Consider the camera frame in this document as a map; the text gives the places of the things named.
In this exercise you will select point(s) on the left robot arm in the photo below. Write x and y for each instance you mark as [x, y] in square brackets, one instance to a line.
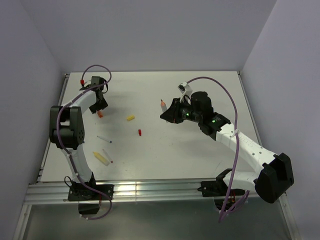
[67, 131]

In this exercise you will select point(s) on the orange clear marker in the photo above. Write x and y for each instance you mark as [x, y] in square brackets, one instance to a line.
[163, 106]

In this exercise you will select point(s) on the yellow marker cap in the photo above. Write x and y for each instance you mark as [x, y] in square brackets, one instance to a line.
[130, 118]

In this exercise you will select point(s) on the yellow highlighter marker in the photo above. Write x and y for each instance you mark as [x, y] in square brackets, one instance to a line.
[102, 159]

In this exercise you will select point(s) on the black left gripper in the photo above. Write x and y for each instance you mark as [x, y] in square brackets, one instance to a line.
[94, 109]

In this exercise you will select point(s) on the aluminium frame rail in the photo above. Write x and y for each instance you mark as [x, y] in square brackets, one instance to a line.
[45, 193]

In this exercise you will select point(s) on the thin blue pen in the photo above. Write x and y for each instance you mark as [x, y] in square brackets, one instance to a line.
[104, 139]

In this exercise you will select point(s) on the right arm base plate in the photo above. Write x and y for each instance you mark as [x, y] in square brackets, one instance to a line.
[213, 188]

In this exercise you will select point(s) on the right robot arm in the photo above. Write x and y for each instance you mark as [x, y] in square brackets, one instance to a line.
[272, 173]

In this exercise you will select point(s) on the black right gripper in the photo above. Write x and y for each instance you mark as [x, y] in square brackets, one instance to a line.
[172, 114]

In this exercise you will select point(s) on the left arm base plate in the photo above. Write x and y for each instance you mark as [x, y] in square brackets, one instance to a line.
[81, 193]

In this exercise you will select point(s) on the thin red pen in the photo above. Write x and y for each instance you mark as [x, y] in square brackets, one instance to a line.
[107, 156]

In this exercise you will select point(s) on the orange marker cap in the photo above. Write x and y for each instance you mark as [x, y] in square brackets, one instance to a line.
[100, 114]

